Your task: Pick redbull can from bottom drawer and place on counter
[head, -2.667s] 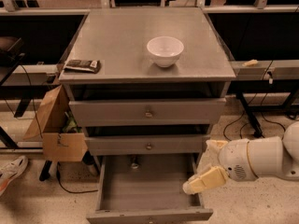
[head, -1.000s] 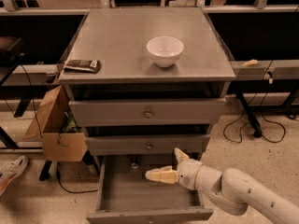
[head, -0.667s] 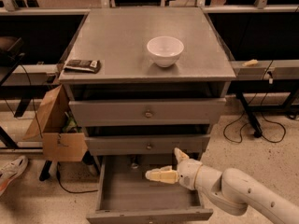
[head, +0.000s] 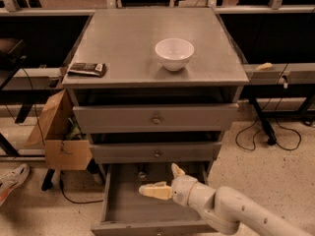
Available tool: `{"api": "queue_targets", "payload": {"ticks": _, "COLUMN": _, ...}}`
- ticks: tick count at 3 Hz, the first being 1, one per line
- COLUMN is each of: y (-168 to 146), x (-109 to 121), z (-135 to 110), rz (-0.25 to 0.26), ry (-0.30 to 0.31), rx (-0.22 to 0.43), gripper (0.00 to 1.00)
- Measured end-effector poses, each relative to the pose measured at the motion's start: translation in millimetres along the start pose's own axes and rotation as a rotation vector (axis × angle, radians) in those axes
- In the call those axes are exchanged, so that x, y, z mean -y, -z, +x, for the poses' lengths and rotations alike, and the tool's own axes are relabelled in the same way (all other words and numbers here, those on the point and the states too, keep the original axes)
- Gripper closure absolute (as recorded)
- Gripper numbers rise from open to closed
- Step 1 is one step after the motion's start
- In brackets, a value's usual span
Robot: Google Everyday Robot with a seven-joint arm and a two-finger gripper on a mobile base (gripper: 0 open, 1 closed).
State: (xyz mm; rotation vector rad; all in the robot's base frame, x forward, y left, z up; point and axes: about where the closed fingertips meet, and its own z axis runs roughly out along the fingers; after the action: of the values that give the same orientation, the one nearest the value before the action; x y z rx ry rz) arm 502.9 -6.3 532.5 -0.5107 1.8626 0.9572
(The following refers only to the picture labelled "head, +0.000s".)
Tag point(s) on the grey drawer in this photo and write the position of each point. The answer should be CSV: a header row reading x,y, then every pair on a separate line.
x,y
127,213
155,118
155,152

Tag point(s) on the yellow foam scrap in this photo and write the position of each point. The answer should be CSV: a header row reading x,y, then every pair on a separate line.
x,y
264,66

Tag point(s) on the grey middle drawer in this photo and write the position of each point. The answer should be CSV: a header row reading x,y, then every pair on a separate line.
x,y
155,152

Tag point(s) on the redbull can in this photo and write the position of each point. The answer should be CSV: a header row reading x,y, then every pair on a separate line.
x,y
141,170

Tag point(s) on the white ceramic bowl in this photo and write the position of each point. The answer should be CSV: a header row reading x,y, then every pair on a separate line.
x,y
174,53

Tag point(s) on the white sneaker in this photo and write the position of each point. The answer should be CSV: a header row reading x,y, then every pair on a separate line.
x,y
12,180

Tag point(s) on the grey top drawer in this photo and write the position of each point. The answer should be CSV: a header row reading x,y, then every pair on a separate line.
x,y
155,118

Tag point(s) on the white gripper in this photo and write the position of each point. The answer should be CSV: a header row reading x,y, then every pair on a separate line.
x,y
180,188

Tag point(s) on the brown cardboard box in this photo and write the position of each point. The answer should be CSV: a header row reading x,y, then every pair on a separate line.
x,y
54,133

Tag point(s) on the grey bottom drawer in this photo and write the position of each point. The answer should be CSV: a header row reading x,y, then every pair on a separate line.
x,y
127,213

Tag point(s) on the dark snack bar packet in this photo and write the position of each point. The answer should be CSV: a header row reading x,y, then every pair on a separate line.
x,y
87,69

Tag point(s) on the grey drawer cabinet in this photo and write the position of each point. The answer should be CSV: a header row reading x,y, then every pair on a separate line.
x,y
125,40

